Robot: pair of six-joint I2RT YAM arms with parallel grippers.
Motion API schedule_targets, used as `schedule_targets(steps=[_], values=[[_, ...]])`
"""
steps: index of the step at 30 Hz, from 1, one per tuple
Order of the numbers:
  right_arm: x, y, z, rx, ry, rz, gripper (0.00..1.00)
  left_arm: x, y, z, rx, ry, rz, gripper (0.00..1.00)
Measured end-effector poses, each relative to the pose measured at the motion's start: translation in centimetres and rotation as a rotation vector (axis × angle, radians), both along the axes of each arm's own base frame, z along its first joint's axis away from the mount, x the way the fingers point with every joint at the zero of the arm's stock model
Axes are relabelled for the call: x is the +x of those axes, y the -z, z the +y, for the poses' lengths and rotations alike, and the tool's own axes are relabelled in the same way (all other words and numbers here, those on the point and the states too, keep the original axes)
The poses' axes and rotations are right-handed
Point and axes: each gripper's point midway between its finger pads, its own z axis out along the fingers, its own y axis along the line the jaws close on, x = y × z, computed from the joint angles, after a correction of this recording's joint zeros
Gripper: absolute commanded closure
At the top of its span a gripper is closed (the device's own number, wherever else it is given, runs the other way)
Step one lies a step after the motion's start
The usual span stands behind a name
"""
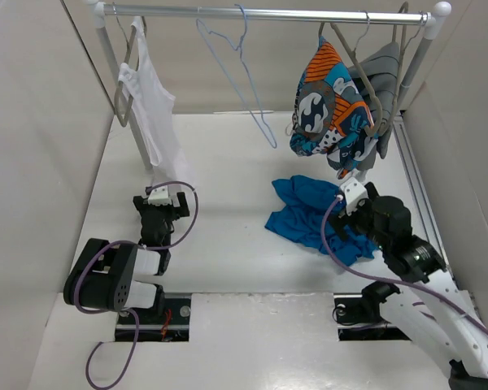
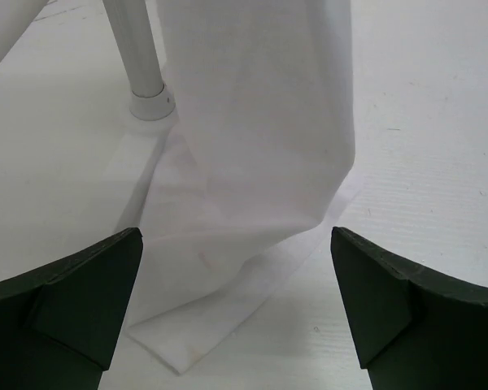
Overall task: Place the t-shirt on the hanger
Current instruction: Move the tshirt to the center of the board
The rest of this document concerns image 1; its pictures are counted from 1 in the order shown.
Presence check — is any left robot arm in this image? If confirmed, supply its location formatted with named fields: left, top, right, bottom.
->
left=63, top=192, right=190, bottom=323

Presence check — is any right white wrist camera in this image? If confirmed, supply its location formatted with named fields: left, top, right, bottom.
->
left=339, top=177, right=368, bottom=215

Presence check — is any white tank top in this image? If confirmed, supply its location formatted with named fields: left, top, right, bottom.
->
left=118, top=16, right=194, bottom=184

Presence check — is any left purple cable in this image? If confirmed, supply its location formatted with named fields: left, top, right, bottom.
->
left=73, top=180, right=199, bottom=390

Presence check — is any grey hanger with patterned shirt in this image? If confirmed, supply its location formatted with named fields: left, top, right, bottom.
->
left=329, top=22, right=382, bottom=137

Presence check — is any aluminium rail on right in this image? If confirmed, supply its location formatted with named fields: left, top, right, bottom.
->
left=392, top=114, right=455, bottom=278

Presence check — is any purple cable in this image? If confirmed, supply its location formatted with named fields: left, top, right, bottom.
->
left=320, top=194, right=488, bottom=350
left=73, top=180, right=199, bottom=390

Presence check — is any grey shirt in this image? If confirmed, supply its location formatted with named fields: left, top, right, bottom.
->
left=357, top=41, right=400, bottom=172

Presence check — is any blue t shirt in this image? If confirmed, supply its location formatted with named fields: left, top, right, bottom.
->
left=265, top=175, right=377, bottom=266

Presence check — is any grey hanger with tank top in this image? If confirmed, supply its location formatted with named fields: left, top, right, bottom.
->
left=112, top=3, right=137, bottom=128

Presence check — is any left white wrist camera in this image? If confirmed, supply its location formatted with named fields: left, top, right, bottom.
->
left=146, top=185, right=173, bottom=206

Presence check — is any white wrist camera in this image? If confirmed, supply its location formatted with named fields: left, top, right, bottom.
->
left=339, top=177, right=368, bottom=215
left=146, top=185, right=173, bottom=206

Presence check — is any white clothes rack frame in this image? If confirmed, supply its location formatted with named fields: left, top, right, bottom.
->
left=82, top=0, right=453, bottom=223

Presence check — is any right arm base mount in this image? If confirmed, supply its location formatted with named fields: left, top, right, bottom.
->
left=332, top=282, right=409, bottom=341

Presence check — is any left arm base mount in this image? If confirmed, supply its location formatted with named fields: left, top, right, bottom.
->
left=135, top=294, right=192, bottom=343

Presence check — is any colourful patterned shirt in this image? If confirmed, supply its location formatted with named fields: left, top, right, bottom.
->
left=290, top=37, right=378, bottom=180

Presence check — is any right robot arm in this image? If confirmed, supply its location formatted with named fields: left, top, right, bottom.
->
left=321, top=178, right=488, bottom=389

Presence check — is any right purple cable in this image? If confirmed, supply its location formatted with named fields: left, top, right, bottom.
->
left=320, top=194, right=488, bottom=350

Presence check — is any light blue wire hanger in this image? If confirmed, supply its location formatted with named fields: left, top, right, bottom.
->
left=195, top=3, right=278, bottom=150

